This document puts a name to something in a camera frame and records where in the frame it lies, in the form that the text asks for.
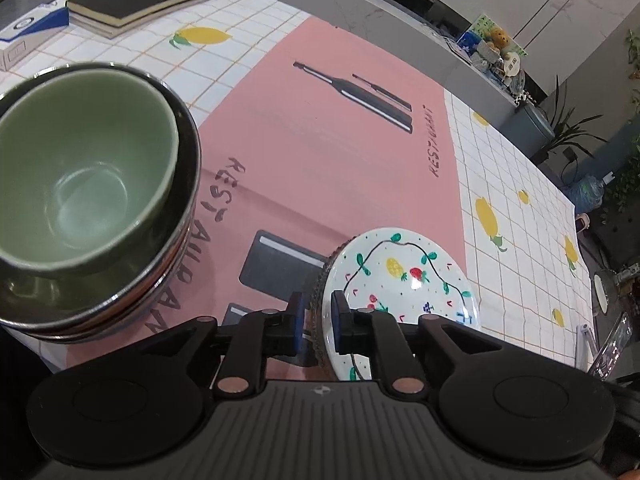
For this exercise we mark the grey trash can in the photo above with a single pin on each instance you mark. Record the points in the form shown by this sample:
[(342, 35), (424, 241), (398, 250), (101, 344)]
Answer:
[(532, 127)]

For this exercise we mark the green ceramic bowl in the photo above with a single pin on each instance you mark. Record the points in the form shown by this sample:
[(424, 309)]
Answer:
[(75, 160)]

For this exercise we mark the potted green plant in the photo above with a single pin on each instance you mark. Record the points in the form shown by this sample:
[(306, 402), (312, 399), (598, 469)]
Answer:
[(565, 120)]

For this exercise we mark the blue water bottle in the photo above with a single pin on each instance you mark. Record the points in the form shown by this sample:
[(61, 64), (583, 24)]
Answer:
[(589, 192)]

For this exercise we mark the metal bowl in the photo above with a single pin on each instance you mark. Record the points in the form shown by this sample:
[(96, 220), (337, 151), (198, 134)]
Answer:
[(30, 305)]

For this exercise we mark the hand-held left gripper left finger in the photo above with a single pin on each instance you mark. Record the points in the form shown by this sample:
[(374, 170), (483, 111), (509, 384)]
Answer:
[(299, 312)]

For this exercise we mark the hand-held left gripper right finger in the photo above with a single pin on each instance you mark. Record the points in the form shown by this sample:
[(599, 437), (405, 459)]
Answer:
[(339, 317)]

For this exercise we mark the pink slipper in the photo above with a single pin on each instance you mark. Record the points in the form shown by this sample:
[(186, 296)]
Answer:
[(582, 221)]

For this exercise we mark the beige book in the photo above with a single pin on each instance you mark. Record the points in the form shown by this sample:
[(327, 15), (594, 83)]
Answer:
[(97, 27)]

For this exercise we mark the blue printed box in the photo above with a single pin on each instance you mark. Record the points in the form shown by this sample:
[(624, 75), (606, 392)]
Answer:
[(469, 42)]

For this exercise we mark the white and blue box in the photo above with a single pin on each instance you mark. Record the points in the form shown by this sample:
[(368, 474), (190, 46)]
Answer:
[(30, 40)]

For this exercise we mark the white painted fruit plate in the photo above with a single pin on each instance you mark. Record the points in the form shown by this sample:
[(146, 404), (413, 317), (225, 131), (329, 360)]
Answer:
[(410, 260)]

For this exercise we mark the yellow plush toy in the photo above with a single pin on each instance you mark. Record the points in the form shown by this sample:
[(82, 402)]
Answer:
[(500, 39)]

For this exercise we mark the pink printed placemat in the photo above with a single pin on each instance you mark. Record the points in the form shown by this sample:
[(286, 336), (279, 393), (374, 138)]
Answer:
[(300, 160)]

